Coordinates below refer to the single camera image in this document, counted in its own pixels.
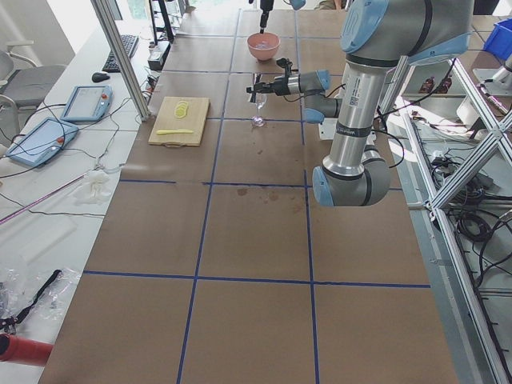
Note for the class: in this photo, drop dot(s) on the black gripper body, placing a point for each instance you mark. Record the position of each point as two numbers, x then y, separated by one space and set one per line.
265 5
278 85

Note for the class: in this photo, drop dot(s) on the black computer box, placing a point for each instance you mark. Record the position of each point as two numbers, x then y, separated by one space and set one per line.
158 55

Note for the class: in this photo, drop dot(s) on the blue teach pendant near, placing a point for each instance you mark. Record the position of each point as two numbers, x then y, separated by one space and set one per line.
42 142

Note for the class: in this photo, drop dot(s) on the blue teach pendant far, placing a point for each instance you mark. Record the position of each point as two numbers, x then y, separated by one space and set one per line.
87 104

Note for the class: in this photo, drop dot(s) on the yellow plastic knife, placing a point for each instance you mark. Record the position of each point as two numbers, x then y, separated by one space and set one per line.
178 131

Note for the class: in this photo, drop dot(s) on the pink bowl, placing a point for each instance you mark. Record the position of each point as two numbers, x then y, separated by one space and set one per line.
263 55

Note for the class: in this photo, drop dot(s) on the aluminium frame post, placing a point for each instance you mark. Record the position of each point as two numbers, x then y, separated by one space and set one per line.
109 27

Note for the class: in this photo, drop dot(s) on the clear ice cubes pile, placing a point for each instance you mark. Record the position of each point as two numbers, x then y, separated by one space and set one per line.
263 45

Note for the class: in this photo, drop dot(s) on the steel double jigger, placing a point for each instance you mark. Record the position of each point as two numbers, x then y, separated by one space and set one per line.
257 87

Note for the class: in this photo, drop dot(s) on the black computer mouse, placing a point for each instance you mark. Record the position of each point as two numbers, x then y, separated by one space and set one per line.
100 76

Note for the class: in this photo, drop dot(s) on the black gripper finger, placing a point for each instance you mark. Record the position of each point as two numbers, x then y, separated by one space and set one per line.
263 22

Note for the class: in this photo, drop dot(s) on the clear wine glass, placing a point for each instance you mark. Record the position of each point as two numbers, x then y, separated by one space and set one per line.
259 100

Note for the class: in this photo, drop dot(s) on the bamboo cutting board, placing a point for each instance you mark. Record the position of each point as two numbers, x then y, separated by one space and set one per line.
195 120

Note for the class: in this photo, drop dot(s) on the blue teach pendant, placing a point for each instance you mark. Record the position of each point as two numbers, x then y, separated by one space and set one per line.
87 104
42 142

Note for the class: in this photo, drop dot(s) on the red cylinder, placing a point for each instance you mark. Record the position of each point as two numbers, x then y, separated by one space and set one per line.
24 351

